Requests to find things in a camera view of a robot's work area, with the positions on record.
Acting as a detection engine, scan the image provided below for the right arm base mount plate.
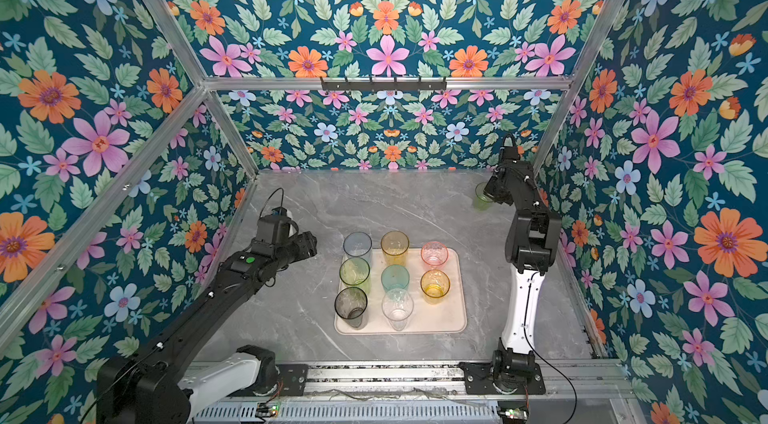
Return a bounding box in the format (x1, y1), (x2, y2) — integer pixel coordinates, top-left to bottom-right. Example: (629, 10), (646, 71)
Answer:
(458, 362), (546, 397)

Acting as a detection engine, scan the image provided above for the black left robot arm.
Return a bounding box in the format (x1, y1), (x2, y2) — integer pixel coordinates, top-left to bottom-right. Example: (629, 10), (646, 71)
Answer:
(91, 207), (317, 423)

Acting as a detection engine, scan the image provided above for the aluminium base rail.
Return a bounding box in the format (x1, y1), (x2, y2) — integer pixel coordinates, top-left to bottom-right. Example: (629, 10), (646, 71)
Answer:
(192, 359), (647, 423)

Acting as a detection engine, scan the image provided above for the yellow tall plastic tumbler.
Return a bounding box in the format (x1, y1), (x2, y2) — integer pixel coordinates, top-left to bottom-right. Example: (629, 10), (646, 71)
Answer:
(380, 230), (410, 266)

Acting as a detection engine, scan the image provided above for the aluminium frame corner post right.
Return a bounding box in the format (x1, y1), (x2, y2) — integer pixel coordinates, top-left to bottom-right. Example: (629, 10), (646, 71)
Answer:
(533, 0), (625, 176)

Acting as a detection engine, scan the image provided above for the beige plastic tray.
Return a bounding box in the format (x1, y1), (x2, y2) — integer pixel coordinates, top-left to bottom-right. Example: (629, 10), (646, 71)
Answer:
(334, 248), (467, 335)

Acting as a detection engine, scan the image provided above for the teal textured plastic cup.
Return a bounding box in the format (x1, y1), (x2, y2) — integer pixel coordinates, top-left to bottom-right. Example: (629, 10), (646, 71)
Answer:
(380, 264), (410, 292)

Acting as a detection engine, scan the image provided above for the aluminium frame corner post left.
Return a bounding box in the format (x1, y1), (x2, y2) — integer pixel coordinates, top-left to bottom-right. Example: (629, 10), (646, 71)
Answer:
(142, 0), (258, 180)

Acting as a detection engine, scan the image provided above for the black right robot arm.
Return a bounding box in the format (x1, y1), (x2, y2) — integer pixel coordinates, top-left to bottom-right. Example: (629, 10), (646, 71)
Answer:
(483, 143), (562, 394)

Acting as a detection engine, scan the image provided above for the grey smoked plastic tumbler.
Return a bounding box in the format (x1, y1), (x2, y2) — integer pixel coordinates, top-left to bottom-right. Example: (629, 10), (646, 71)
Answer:
(334, 287), (368, 329)

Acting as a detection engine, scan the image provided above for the light green short plastic cup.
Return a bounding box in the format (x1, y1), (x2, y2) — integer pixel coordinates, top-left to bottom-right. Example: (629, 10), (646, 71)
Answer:
(473, 182), (494, 211)

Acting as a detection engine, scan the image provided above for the pink short plastic cup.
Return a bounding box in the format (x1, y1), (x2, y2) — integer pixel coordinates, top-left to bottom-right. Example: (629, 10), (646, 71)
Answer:
(420, 241), (450, 268)

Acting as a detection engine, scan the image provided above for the black hook rail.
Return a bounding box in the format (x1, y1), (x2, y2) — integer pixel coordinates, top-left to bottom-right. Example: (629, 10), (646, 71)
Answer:
(320, 78), (448, 92)

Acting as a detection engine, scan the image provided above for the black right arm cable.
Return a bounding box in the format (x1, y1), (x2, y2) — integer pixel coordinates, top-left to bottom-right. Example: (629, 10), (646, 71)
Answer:
(521, 291), (578, 424)

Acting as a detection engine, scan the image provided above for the amber short plastic cup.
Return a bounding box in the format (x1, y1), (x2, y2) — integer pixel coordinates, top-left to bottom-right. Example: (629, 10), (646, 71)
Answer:
(420, 269), (451, 304)

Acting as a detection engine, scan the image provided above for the clear short plastic cup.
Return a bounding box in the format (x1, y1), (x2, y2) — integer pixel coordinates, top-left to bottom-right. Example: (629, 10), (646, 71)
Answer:
(381, 288), (415, 331)

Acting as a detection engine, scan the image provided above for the blue tall plastic tumbler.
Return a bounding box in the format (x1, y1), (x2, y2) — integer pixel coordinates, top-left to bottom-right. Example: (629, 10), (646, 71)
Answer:
(342, 231), (373, 261)

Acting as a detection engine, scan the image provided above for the aluminium top frame bar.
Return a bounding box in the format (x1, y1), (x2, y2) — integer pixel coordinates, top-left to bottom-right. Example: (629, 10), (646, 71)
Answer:
(204, 76), (573, 92)

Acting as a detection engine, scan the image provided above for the green tall plastic tumbler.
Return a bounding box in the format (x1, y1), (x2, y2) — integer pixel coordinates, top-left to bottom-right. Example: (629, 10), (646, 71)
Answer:
(339, 257), (371, 293)

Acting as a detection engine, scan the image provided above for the aluminium frame corner post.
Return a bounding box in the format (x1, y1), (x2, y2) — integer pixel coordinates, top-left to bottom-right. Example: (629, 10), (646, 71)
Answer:
(533, 0), (625, 176)
(142, 0), (258, 180)

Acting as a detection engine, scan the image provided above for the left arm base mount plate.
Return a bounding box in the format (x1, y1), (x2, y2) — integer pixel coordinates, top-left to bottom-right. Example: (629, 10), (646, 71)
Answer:
(250, 364), (309, 400)

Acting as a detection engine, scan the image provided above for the aluminium left frame bar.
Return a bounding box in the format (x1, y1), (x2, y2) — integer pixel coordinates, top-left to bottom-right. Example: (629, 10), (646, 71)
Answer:
(1, 84), (207, 352)

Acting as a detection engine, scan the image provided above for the aluminium frame bar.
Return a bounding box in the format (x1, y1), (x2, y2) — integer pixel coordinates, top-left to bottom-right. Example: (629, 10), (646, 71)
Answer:
(1, 84), (207, 352)
(204, 76), (573, 92)

